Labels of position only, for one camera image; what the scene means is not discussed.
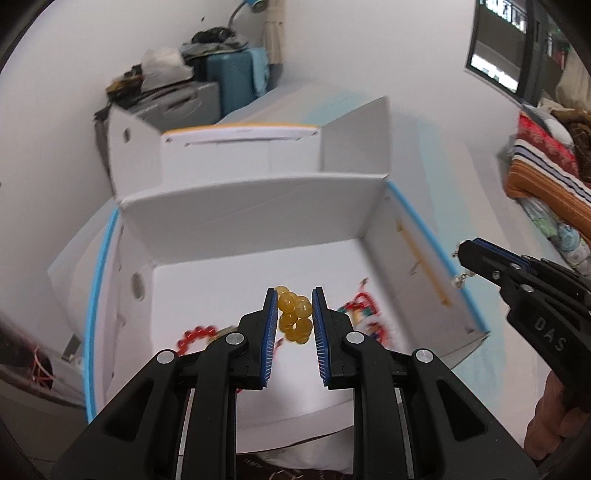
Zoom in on window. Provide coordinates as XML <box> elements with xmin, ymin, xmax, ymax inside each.
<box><xmin>464</xmin><ymin>0</ymin><xmax>591</xmax><ymax>107</ymax></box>

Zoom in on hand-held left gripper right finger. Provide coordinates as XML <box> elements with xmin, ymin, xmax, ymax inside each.
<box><xmin>311</xmin><ymin>286</ymin><xmax>540</xmax><ymax>480</ymax></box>

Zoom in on white cardboard box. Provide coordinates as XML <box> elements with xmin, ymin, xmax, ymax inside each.
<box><xmin>46</xmin><ymin>95</ymin><xmax>491</xmax><ymax>462</ymax></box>

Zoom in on red cord bracelet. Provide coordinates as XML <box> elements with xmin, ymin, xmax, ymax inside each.
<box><xmin>337</xmin><ymin>277</ymin><xmax>384</xmax><ymax>324</ymax></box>

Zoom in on dark clothes pile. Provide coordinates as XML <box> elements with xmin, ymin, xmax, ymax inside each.
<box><xmin>182</xmin><ymin>28</ymin><xmax>250</xmax><ymax>58</ymax></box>

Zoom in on person's right hand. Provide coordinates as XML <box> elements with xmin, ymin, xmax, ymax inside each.
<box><xmin>524</xmin><ymin>369</ymin><xmax>583</xmax><ymax>462</ymax></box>

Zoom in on blue desk lamp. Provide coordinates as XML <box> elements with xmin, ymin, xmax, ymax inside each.
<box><xmin>228</xmin><ymin>0</ymin><xmax>271</xmax><ymax>33</ymax></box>

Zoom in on multicolour bead bracelet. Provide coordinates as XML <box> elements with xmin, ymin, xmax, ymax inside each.
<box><xmin>365</xmin><ymin>319</ymin><xmax>398</xmax><ymax>346</ymax></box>

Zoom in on red bead bracelet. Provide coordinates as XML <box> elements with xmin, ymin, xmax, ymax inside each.
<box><xmin>175</xmin><ymin>325</ymin><xmax>219</xmax><ymax>356</ymax></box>

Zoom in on grey suitcase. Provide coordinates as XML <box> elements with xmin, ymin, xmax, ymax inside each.
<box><xmin>95</xmin><ymin>80</ymin><xmax>222</xmax><ymax>134</ymax></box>

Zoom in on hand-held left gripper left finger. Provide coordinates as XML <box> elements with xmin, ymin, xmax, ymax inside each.
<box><xmin>50</xmin><ymin>287</ymin><xmax>280</xmax><ymax>480</ymax></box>

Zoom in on beige curtain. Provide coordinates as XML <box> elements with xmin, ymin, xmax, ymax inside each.
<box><xmin>263</xmin><ymin>0</ymin><xmax>287</xmax><ymax>65</ymax></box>

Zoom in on dark clutter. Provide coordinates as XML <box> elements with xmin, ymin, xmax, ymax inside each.
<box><xmin>106</xmin><ymin>65</ymin><xmax>144</xmax><ymax>95</ymax></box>

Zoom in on dark patterned cloth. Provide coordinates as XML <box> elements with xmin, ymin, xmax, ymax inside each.
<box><xmin>240</xmin><ymin>455</ymin><xmax>361</xmax><ymax>480</ymax></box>

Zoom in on red wire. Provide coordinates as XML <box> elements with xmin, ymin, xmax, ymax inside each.
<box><xmin>32</xmin><ymin>351</ymin><xmax>57</xmax><ymax>385</ymax></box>

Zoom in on orange striped blanket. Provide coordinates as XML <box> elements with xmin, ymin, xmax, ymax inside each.
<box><xmin>503</xmin><ymin>113</ymin><xmax>591</xmax><ymax>208</ymax></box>

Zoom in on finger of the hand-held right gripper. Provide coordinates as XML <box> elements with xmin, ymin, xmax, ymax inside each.
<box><xmin>478</xmin><ymin>237</ymin><xmax>591</xmax><ymax>305</ymax></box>
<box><xmin>459</xmin><ymin>241</ymin><xmax>532</xmax><ymax>301</ymax></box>

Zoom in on floral bedding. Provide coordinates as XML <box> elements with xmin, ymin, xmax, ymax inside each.
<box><xmin>522</xmin><ymin>194</ymin><xmax>591</xmax><ymax>273</ymax></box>

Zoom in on white plastic bag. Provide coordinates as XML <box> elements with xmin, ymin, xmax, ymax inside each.
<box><xmin>141</xmin><ymin>48</ymin><xmax>195</xmax><ymax>90</ymax></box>

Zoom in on blue suitcase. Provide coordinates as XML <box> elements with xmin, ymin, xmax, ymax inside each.
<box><xmin>205</xmin><ymin>46</ymin><xmax>271</xmax><ymax>118</ymax></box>

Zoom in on yellow bead bracelet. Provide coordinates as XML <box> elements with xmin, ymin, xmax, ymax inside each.
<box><xmin>274</xmin><ymin>285</ymin><xmax>315</xmax><ymax>344</ymax></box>

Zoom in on pearl earrings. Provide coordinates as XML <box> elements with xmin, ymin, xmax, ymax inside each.
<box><xmin>450</xmin><ymin>242</ymin><xmax>476</xmax><ymax>291</ymax></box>

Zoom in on brown cushion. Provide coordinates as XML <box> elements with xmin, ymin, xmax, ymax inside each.
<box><xmin>538</xmin><ymin>97</ymin><xmax>591</xmax><ymax>181</ymax></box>

